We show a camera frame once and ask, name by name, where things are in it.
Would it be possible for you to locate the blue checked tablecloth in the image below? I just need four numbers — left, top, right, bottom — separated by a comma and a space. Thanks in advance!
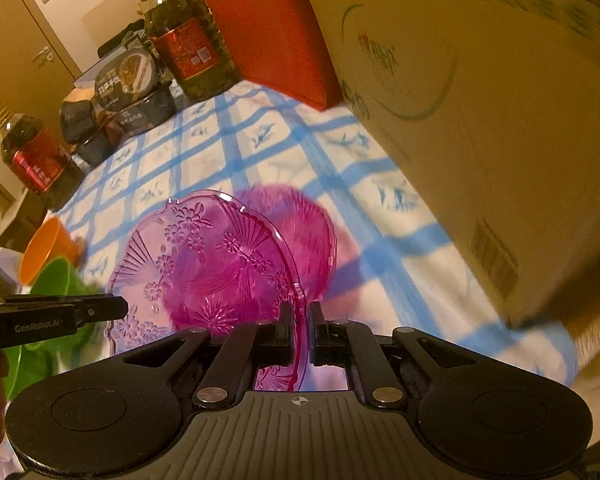
44, 79, 581, 397

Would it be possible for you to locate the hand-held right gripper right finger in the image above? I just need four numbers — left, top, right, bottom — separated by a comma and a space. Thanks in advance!
309, 302, 481, 407

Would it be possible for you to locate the white wooden chair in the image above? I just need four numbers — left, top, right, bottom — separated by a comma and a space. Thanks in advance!
0, 105, 48, 247

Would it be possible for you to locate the dark instant noodle box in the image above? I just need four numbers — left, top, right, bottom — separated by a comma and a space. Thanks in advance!
107, 82, 177, 138

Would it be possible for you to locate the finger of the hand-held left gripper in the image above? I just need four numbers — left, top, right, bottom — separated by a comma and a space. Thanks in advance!
73, 294, 129, 327

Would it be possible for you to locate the wooden door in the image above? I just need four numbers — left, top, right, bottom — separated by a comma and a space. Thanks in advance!
0, 0, 82, 126

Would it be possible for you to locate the cooking oil bottle red label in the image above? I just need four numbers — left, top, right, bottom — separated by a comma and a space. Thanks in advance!
0, 114, 85, 212
133, 0, 242, 102

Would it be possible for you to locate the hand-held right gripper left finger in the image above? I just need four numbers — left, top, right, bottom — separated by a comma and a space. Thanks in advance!
111, 302, 296, 407

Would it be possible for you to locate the red fabric tote bag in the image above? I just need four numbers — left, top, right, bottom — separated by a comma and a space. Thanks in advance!
197, 0, 342, 113

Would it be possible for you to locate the orange plastic bowl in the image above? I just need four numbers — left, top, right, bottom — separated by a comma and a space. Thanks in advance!
18, 217, 82, 286

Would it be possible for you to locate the dark instant food bowl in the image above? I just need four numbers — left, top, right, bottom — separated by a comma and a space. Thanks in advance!
75, 129, 117, 168
59, 88, 100, 144

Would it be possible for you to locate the green plastic bowl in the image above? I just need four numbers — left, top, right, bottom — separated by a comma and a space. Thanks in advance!
2, 257, 107, 402

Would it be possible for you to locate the brown cardboard box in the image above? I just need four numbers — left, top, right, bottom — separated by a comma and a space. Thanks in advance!
294, 0, 600, 328

